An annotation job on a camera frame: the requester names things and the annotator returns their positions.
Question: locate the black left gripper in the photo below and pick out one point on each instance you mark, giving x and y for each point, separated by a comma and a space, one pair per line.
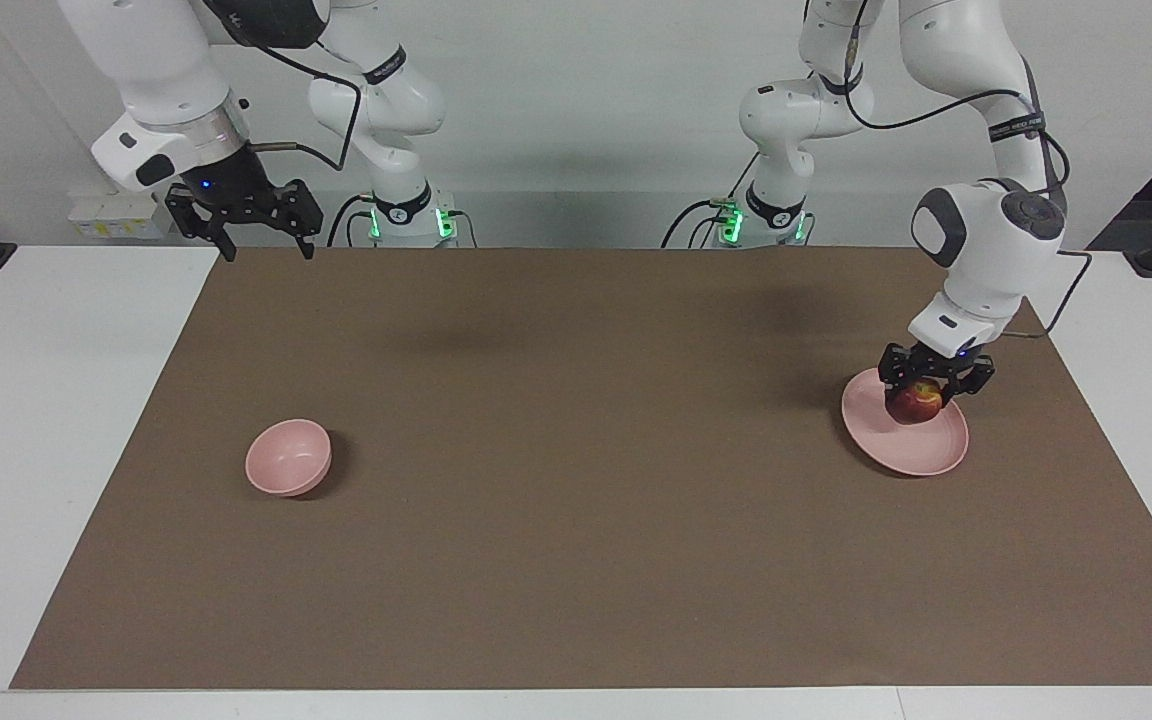
941, 362

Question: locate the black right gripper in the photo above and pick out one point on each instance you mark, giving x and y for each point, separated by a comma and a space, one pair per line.
231, 185

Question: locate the red apple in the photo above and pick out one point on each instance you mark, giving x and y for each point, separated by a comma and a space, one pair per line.
914, 405

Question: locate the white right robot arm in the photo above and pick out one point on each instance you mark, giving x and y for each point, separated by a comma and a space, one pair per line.
156, 70

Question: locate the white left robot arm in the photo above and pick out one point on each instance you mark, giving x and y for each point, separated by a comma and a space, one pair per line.
986, 240

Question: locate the pink plate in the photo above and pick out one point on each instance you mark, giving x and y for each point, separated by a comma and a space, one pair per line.
921, 450

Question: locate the pink bowl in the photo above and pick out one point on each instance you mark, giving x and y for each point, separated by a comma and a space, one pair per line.
286, 460

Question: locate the white power strip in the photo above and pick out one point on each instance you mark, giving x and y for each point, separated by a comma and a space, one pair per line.
121, 215

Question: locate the brown table mat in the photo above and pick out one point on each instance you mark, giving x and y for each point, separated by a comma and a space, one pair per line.
576, 500

